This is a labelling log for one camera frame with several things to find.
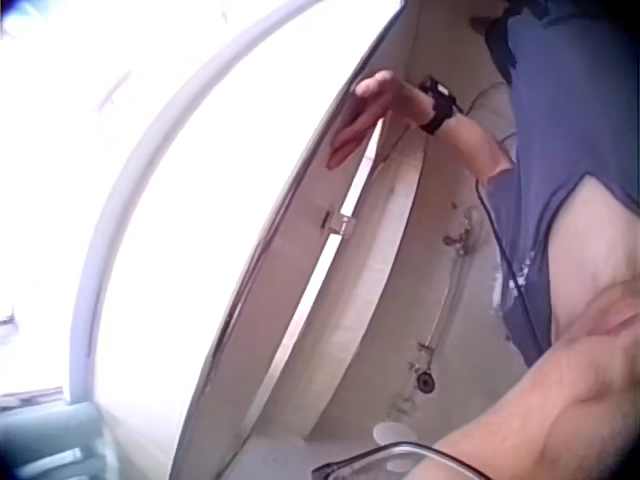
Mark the person's legs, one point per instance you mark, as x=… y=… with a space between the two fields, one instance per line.
x=492 y=40

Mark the white round lid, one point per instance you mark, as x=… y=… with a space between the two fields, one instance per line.
x=391 y=433

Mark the clear plastic bracket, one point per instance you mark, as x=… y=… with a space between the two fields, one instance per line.
x=344 y=224

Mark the person's left hand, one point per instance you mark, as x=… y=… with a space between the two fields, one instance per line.
x=387 y=102

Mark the white window frame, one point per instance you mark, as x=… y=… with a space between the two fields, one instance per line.
x=150 y=150

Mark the round floor drain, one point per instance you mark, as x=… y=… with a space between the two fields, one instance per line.
x=425 y=382

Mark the metal shower faucet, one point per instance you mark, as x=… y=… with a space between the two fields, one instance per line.
x=464 y=231

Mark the teal plastic crate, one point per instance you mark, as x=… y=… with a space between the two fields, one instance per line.
x=47 y=440

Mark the white door panel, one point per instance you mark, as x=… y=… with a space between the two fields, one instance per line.
x=300 y=280

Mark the black wrist band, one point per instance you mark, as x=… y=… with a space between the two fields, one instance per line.
x=436 y=107

